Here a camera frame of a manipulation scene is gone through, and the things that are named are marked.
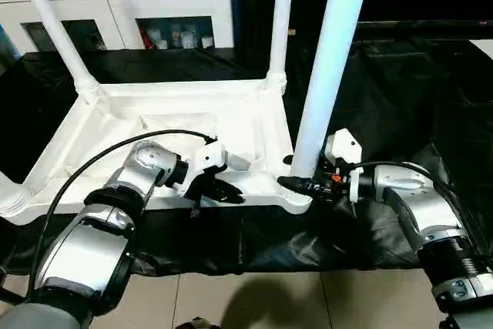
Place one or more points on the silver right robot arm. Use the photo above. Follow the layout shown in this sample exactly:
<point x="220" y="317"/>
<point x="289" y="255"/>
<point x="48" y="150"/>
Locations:
<point x="416" y="198"/>

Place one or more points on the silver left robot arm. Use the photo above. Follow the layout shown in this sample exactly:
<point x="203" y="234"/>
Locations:
<point x="139" y="175"/>

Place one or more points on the black work mat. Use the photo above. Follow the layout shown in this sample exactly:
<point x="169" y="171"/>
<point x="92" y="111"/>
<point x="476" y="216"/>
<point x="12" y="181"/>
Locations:
<point x="400" y="105"/>

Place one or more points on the grey left robot leg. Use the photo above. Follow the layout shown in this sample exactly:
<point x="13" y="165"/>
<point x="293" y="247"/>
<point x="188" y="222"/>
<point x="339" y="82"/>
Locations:
<point x="199" y="323"/>

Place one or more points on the small yellow tag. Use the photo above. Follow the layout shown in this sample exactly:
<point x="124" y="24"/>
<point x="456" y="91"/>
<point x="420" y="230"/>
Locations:
<point x="291" y="33"/>

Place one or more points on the black flat screen panel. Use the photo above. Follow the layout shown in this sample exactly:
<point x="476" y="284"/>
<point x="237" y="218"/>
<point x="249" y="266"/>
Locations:
<point x="424" y="30"/>

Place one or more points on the blue vertical panel edge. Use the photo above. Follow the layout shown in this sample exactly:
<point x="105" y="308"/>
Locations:
<point x="235" y="1"/>

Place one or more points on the white flat board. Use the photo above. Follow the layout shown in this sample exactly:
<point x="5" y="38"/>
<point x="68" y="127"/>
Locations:
<point x="487" y="48"/>

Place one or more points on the white glass-door cabinet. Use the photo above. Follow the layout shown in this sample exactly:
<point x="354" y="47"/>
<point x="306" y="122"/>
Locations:
<point x="69" y="5"/>

